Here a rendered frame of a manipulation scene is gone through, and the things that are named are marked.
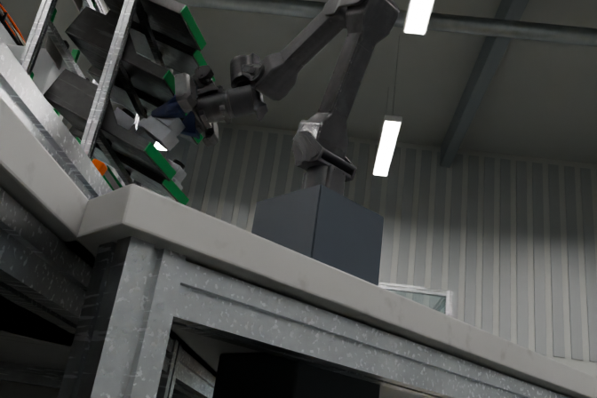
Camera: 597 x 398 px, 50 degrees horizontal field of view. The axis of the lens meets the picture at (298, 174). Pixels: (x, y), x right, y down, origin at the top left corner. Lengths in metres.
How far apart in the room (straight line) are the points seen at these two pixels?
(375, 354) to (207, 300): 0.19
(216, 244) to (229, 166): 9.86
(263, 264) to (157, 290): 0.08
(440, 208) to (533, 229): 1.43
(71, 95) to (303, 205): 0.63
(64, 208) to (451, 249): 9.57
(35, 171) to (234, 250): 0.15
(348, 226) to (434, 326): 0.31
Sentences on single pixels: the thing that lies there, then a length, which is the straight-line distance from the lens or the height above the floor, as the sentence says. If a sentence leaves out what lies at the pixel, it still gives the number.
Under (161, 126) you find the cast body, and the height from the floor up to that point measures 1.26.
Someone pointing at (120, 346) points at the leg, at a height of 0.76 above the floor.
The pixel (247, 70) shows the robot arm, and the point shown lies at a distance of 1.22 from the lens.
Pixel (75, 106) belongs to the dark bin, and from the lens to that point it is 1.34.
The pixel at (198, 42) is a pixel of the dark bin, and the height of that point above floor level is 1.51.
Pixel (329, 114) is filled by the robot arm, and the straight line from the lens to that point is 1.02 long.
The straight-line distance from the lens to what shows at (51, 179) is 0.43.
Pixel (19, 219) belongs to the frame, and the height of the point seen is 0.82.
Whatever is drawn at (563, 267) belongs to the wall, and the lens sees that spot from 10.36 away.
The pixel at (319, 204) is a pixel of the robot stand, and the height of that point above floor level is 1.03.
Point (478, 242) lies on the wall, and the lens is 10.09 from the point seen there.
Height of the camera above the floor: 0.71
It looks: 24 degrees up
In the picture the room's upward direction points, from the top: 8 degrees clockwise
